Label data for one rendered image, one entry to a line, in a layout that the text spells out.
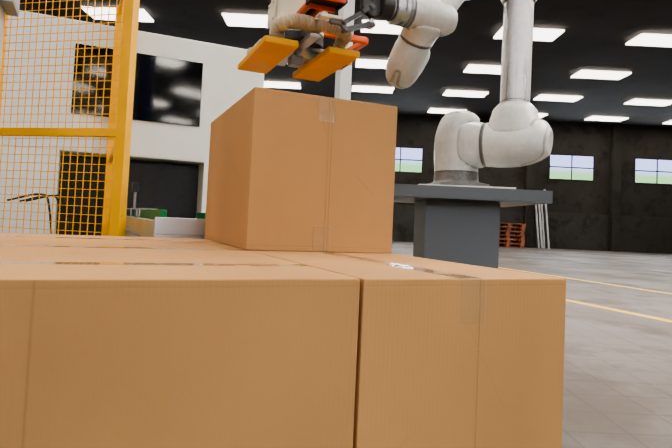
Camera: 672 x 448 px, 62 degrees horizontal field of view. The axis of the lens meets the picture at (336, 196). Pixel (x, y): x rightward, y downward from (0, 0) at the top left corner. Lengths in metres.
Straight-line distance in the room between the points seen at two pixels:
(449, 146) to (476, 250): 0.37
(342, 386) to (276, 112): 0.78
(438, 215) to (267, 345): 1.20
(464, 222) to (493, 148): 0.26
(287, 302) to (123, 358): 0.21
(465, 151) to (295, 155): 0.74
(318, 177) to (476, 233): 0.69
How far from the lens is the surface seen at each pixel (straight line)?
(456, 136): 1.97
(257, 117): 1.38
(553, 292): 1.03
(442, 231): 1.89
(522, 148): 1.91
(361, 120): 1.48
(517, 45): 2.05
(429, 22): 1.67
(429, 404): 0.91
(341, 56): 1.68
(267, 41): 1.59
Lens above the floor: 0.62
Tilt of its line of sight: 3 degrees up
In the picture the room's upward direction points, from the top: 3 degrees clockwise
